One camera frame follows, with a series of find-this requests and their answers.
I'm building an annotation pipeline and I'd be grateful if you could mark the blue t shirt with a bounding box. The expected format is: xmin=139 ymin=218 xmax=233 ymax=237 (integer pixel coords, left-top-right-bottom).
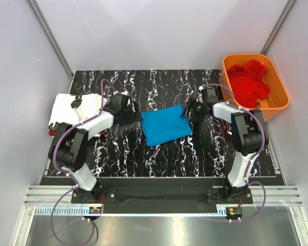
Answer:
xmin=141 ymin=104 xmax=191 ymax=148

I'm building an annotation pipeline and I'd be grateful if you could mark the bright red t shirt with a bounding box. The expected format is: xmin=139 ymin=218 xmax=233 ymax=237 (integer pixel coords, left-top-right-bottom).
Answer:
xmin=227 ymin=59 xmax=271 ymax=108

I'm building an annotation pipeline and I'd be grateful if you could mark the white t shirt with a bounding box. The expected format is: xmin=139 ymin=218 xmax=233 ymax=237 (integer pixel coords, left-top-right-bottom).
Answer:
xmin=48 ymin=93 xmax=107 ymax=130

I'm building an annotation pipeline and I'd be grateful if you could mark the orange plastic basket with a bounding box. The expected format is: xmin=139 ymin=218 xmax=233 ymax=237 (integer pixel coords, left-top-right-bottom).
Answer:
xmin=219 ymin=54 xmax=290 ymax=122

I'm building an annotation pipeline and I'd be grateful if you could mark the dark red t shirt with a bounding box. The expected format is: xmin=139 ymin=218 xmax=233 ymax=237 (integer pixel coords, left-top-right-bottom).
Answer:
xmin=48 ymin=130 xmax=105 ymax=137

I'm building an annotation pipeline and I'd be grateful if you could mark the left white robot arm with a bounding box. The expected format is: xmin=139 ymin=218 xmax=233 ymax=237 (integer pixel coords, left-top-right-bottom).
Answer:
xmin=48 ymin=91 xmax=142 ymax=202

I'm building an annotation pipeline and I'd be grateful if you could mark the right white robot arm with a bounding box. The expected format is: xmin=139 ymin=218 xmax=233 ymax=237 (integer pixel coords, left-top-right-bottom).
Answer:
xmin=180 ymin=84 xmax=269 ymax=201

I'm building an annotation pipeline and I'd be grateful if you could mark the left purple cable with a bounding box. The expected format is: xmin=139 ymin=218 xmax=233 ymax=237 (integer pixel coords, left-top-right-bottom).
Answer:
xmin=50 ymin=78 xmax=118 ymax=245

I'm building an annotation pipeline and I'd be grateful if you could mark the left aluminium frame post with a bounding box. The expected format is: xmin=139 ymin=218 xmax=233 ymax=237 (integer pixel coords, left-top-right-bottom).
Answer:
xmin=25 ymin=0 xmax=75 ymax=79

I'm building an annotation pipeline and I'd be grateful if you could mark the aluminium frame post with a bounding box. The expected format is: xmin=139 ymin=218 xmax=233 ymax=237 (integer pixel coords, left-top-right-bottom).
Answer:
xmin=260 ymin=0 xmax=298 ymax=55
xmin=25 ymin=0 xmax=75 ymax=79

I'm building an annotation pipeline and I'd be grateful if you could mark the grey slotted cable duct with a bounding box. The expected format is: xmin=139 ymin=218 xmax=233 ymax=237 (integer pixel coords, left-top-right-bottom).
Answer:
xmin=35 ymin=205 xmax=243 ymax=218

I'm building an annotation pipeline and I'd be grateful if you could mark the right aluminium frame post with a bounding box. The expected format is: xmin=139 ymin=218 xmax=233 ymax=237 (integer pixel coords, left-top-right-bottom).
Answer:
xmin=260 ymin=0 xmax=298 ymax=55

